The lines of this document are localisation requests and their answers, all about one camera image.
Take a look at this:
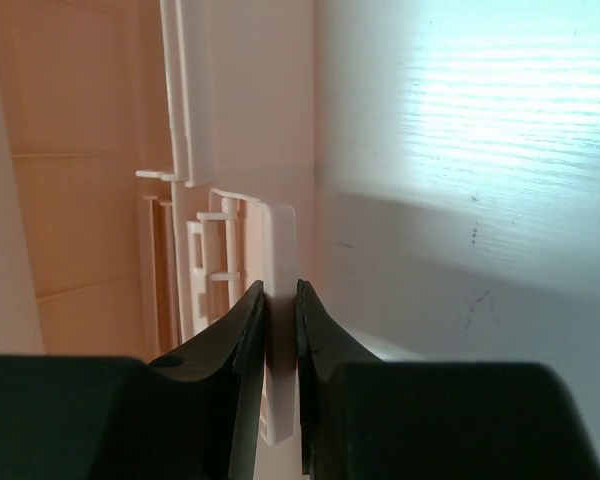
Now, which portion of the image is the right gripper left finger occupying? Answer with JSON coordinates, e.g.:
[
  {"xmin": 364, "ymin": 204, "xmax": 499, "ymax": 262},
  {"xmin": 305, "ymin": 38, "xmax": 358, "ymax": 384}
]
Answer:
[{"xmin": 0, "ymin": 282, "xmax": 265, "ymax": 479}]

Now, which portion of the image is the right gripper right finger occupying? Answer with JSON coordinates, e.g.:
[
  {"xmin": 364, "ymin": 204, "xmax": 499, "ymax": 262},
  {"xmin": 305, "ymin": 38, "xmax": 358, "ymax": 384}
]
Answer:
[{"xmin": 295, "ymin": 280, "xmax": 600, "ymax": 479}]

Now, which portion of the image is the pink plastic toolbox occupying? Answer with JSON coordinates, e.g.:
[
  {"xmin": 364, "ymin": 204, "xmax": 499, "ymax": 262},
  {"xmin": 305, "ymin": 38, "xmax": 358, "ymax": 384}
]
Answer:
[{"xmin": 0, "ymin": 1, "xmax": 315, "ymax": 445}]

